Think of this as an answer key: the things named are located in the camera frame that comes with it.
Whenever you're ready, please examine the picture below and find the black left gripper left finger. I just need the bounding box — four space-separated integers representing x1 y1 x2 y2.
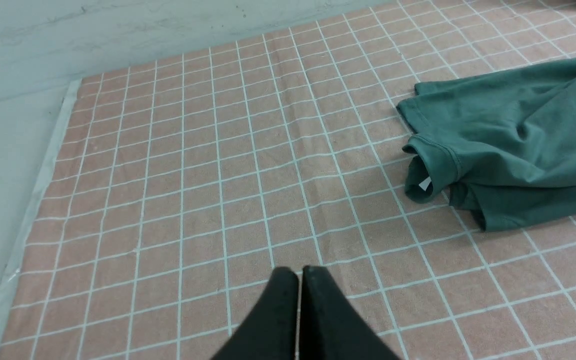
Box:
212 267 300 360

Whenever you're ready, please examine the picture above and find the pink checkered table cloth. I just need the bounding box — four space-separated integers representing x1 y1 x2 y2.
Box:
0 0 576 360

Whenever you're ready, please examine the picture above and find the green long-sleeve top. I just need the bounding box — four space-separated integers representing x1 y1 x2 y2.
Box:
397 58 576 231

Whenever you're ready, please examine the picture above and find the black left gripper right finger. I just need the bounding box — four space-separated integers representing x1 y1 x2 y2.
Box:
299 265 399 360

